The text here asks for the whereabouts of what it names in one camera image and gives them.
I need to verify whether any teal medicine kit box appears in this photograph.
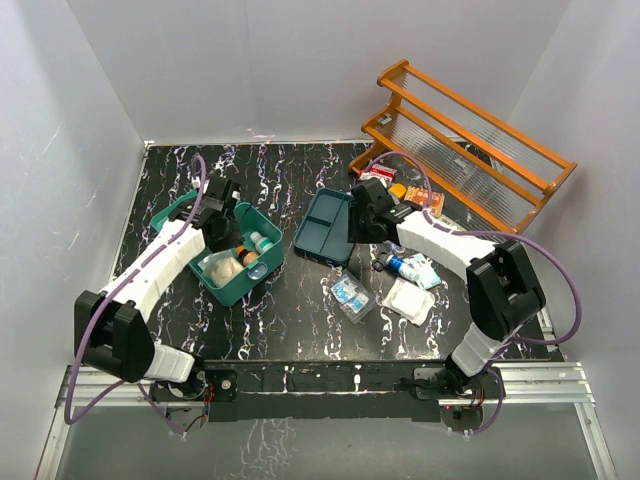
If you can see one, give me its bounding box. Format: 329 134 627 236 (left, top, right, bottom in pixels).
151 191 284 306

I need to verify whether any amber medicine bottle orange cap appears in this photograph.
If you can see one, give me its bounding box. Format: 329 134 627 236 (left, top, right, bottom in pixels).
235 246 258 267

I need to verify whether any cotton balls clear bag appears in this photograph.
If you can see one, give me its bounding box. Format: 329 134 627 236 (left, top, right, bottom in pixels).
198 250 244 288

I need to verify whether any white bottle green label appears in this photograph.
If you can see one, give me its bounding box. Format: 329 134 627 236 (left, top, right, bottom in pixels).
250 231 273 254

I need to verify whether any blue divided tray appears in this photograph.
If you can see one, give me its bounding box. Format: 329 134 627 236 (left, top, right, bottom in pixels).
294 188 354 265

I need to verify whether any blue labelled spray bottle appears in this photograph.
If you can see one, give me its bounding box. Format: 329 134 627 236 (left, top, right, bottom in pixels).
372 252 419 282

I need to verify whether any blue bandage packets bag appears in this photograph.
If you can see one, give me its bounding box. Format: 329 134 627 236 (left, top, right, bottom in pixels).
330 270 377 324

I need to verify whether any white gauze pack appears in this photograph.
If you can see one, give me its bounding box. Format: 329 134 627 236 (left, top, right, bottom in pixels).
382 278 435 327

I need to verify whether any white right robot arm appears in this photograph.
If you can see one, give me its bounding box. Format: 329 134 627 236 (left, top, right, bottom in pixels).
348 178 546 397

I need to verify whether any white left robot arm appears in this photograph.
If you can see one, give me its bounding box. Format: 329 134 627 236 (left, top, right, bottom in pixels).
74 177 241 399

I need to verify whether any red white medicine box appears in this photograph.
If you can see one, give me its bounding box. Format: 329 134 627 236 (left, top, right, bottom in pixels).
359 164 397 185

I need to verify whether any orange wooden shelf rack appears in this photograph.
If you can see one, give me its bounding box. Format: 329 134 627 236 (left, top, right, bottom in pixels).
349 59 577 233

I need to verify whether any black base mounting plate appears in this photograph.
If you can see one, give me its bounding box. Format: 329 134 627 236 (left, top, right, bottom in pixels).
204 360 450 422

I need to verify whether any aluminium frame rail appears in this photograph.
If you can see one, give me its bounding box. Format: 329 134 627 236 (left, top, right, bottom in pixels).
36 360 617 479

